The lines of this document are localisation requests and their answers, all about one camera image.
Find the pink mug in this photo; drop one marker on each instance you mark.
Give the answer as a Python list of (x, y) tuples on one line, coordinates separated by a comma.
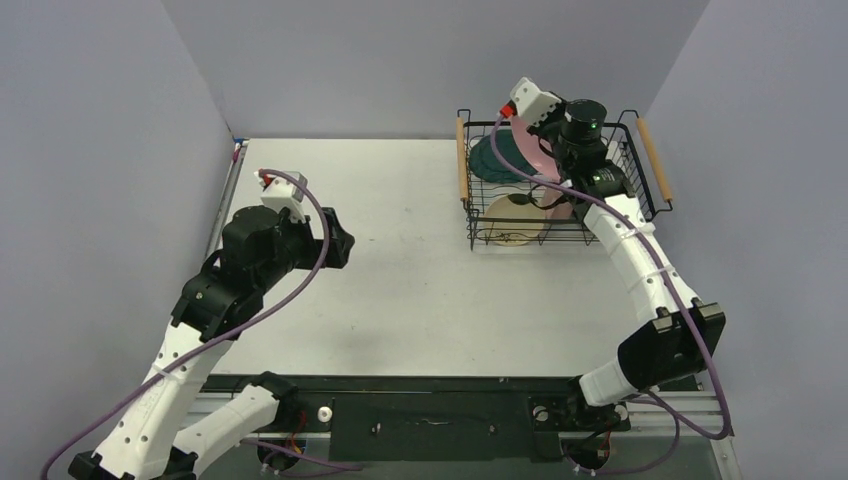
[(555, 205)]

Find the pink plate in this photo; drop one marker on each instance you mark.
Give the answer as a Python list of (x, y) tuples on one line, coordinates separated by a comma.
[(531, 149)]

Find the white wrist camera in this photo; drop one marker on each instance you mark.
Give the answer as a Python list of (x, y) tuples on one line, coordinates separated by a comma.
[(279, 193), (532, 105)]

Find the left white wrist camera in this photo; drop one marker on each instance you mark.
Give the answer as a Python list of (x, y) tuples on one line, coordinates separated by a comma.
[(279, 193)]

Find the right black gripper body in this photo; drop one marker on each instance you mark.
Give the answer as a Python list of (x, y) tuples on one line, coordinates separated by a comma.
[(553, 151)]

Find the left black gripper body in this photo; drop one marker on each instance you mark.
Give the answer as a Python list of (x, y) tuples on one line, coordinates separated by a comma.
[(299, 246)]

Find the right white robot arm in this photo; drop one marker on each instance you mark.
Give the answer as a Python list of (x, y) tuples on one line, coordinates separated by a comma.
[(677, 332)]

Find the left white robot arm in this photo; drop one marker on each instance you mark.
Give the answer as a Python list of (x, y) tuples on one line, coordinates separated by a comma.
[(260, 245)]

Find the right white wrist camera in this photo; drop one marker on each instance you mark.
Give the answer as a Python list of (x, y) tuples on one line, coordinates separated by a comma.
[(532, 105)]

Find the black wire dish rack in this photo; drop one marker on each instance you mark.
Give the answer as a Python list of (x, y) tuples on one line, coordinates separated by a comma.
[(482, 179)]

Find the cream plate with black accent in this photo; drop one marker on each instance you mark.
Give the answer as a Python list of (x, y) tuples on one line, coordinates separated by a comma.
[(512, 220)]

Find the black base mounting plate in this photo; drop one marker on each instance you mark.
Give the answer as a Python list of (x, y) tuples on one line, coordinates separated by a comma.
[(420, 418)]

